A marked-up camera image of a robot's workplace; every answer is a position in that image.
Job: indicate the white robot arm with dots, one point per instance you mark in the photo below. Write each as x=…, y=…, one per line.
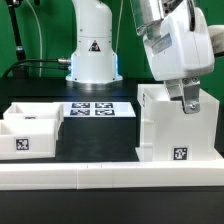
x=94, y=63

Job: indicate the white marker sheet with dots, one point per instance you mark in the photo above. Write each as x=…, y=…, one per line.
x=97, y=109

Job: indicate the white rear drawer box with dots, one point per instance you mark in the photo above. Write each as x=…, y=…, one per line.
x=36, y=110

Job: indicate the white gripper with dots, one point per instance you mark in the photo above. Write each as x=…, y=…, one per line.
x=181, y=53

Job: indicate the white front drawer box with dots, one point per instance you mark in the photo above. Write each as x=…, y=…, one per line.
x=27, y=138

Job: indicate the white L-shaped fence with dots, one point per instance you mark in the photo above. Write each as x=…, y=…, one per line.
x=110, y=175

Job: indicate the black camera stand pole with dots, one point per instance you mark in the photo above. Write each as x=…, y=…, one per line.
x=18, y=71

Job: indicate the white drawer box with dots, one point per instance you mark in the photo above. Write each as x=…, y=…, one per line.
x=27, y=138
x=36, y=110

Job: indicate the white drawer cabinet housing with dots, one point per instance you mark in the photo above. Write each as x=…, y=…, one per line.
x=169, y=134

